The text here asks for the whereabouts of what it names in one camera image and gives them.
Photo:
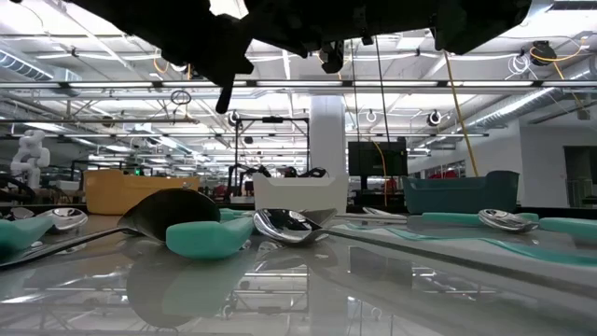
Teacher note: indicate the black background station frame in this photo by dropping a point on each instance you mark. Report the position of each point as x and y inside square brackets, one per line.
[273, 120]

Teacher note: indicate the centre metal spoon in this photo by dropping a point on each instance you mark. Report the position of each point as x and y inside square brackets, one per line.
[324, 215]

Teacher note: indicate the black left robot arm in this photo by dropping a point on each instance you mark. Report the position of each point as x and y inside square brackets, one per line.
[140, 14]

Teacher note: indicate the silver ventilation duct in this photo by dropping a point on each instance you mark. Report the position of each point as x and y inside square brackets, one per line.
[28, 70]
[536, 100]

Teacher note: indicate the teal plastic bin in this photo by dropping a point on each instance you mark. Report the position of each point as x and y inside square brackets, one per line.
[462, 193]

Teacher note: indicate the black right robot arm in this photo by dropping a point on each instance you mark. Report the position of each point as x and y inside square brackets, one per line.
[480, 23]

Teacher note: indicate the black monitor screen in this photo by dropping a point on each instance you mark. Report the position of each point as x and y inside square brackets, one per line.
[373, 158]

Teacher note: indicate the black background robot arm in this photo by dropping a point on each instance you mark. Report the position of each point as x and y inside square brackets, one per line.
[312, 172]

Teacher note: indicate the orange plastic bin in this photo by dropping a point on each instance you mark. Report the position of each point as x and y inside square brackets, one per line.
[102, 191]

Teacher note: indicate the white building column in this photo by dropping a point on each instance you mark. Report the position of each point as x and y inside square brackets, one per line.
[328, 140]

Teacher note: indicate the long ceiling light strip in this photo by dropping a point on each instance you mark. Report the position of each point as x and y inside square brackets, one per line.
[298, 84]

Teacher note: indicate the white robot figure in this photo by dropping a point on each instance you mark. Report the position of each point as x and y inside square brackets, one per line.
[30, 158]

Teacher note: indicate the white plastic bin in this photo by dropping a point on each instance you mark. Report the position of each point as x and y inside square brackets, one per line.
[303, 193]

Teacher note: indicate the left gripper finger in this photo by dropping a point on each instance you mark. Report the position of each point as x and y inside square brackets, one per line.
[225, 95]

